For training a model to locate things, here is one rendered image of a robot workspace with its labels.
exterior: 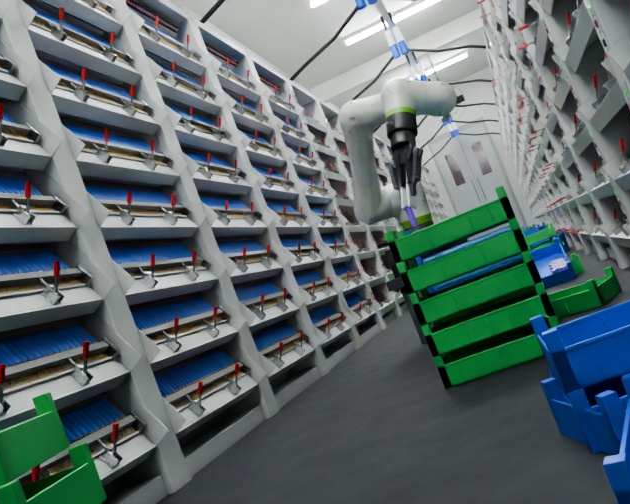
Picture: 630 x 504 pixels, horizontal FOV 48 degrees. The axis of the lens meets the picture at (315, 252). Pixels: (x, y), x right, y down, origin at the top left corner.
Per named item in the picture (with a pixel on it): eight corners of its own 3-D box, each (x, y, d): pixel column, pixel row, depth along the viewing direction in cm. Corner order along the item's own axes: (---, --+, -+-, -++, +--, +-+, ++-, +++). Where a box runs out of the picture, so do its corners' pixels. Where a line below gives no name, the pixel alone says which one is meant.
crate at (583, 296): (510, 332, 222) (500, 308, 222) (534, 315, 237) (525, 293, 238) (602, 306, 203) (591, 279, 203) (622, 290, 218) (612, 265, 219)
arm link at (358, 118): (351, 217, 293) (330, 100, 261) (388, 205, 296) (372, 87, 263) (362, 234, 283) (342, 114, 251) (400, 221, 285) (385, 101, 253)
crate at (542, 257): (577, 277, 306) (571, 261, 304) (531, 294, 311) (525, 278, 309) (563, 251, 334) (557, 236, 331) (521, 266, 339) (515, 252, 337)
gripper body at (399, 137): (383, 138, 214) (385, 166, 211) (404, 126, 208) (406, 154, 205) (401, 145, 219) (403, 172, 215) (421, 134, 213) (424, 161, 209)
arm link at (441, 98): (390, 117, 251) (393, 85, 249) (421, 119, 253) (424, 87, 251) (425, 115, 215) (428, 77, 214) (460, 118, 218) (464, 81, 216)
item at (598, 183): (620, 192, 216) (588, 159, 218) (598, 200, 274) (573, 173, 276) (676, 146, 211) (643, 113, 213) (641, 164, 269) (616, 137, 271)
